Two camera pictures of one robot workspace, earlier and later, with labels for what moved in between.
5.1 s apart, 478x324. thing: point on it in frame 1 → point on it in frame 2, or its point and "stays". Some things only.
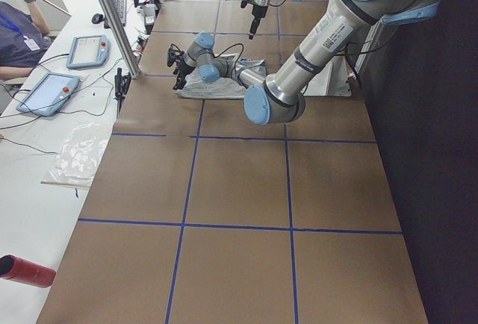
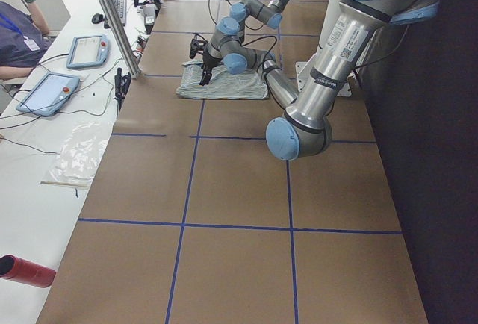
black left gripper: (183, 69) → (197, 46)
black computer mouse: (97, 18) stays
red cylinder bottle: (13, 267) stays
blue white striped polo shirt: (224, 87) stays
